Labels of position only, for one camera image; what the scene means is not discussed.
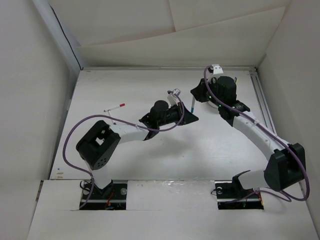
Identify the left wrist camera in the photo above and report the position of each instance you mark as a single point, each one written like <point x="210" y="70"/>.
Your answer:
<point x="173" y="97"/>

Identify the blue capped white marker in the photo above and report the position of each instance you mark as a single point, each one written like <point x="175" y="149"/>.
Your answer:
<point x="192" y="105"/>

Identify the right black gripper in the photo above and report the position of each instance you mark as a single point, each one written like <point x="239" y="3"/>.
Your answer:
<point x="199" y="91"/>

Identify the white round divided container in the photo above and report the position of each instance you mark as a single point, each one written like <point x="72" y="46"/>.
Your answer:
<point x="212" y="105"/>

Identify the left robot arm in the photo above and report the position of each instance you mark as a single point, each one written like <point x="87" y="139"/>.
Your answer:
<point x="97" y="146"/>

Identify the purple capped white marker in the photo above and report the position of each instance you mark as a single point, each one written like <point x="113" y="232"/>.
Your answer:
<point x="109" y="114"/>

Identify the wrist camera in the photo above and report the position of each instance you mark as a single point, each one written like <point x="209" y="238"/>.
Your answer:
<point x="173" y="97"/>
<point x="216" y="69"/>

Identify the red capped white marker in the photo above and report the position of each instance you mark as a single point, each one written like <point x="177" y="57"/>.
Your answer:
<point x="114" y="107"/>

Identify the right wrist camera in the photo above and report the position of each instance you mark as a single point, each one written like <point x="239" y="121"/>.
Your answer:
<point x="216" y="69"/>

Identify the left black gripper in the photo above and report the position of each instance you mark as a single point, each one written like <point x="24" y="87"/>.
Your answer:
<point x="188" y="117"/>

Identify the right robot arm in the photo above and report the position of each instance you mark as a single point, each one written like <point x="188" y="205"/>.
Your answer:
<point x="286" y="162"/>

